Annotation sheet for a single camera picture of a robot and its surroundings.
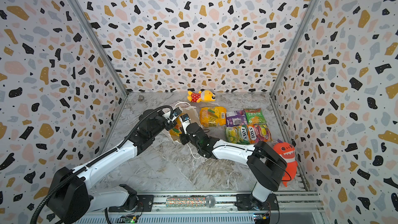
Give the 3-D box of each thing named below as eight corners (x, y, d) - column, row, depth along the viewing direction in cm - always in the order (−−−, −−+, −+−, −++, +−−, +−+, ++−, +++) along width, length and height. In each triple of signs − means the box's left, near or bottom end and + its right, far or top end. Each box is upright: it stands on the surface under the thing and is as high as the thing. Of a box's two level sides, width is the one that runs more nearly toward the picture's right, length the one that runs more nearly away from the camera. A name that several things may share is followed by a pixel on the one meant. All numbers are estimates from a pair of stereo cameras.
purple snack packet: (226, 126, 105) (226, 124, 102) (225, 112, 113) (225, 110, 110) (247, 126, 105) (248, 124, 103) (244, 112, 113) (245, 110, 110)
